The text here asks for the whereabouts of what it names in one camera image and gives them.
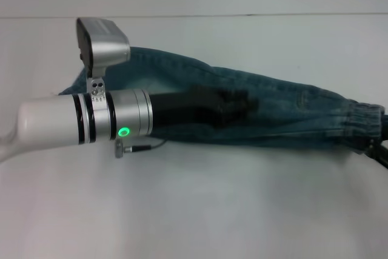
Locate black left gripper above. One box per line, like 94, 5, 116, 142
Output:
150, 84, 260, 135

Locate blue denim shorts with patch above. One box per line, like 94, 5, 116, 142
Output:
58, 45, 385, 152

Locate black wrist cable with connector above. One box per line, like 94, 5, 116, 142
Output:
113, 138, 166, 160

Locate silver camera mounting bracket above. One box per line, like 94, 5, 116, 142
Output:
87, 68, 107, 104

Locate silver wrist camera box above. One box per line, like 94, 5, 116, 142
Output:
75, 17, 132, 78

